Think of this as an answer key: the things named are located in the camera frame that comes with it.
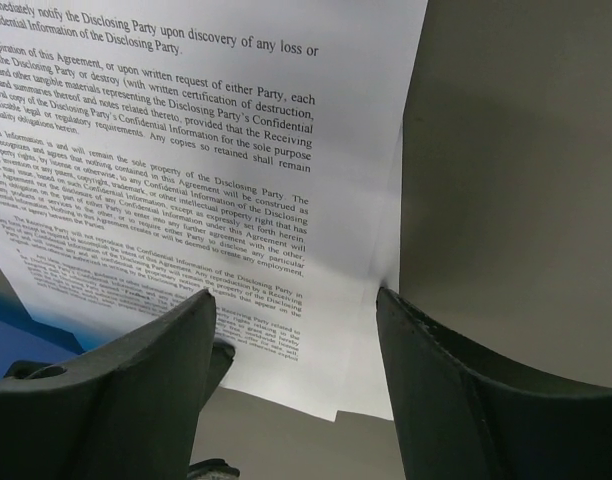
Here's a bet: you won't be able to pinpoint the blue file folder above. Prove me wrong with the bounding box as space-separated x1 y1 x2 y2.
0 294 85 378

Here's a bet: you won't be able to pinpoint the printed white paper sheets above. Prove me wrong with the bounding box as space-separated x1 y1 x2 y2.
0 1 427 420

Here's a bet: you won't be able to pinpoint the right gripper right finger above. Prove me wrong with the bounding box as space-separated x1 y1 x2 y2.
376 288 612 479

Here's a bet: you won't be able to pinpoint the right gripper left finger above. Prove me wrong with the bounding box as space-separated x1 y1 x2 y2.
0 291 216 479

